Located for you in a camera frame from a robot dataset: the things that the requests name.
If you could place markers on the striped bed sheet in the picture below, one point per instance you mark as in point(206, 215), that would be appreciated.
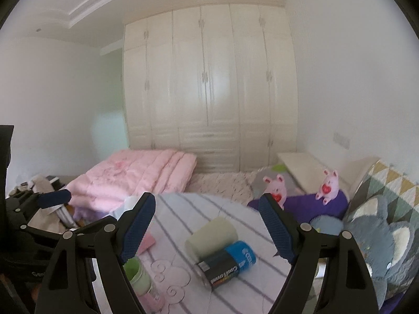
point(196, 209)

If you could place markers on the cream wardrobe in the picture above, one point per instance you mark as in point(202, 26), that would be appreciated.
point(209, 88)

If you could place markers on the fluffy speckled blanket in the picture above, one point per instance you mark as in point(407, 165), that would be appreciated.
point(222, 183)

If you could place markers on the pink pig plush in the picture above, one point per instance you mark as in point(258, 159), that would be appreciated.
point(327, 186)
point(276, 188)

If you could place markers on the purple pillow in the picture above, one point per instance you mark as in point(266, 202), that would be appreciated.
point(304, 207)

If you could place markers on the pale green cylinder roll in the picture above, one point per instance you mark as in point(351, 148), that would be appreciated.
point(212, 235)

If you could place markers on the pile of clothes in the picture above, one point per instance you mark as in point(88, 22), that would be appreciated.
point(44, 186)

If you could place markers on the green plastic cup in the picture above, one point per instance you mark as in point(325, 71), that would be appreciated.
point(139, 276)

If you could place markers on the pink flat card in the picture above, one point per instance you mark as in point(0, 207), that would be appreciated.
point(146, 243)

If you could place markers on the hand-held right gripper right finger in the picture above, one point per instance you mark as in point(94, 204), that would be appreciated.
point(276, 229)

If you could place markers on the pink quilt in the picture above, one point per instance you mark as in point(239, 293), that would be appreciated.
point(131, 176)

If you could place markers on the blue cushion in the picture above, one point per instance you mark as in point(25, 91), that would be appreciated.
point(327, 225)

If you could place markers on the black and blue can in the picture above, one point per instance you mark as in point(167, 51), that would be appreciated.
point(229, 263)

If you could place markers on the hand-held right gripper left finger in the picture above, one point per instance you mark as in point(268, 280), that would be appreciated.
point(137, 227)

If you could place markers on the grey elephant plush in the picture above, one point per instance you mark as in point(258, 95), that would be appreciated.
point(386, 245)

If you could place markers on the white board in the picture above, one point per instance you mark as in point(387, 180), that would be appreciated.
point(304, 170)

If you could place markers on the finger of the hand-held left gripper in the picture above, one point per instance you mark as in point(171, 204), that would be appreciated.
point(54, 199)

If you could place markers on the pink plastic item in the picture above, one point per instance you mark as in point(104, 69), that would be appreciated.
point(154, 301)

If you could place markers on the triangle patterned pillow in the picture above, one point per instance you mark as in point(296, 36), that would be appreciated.
point(389, 180)

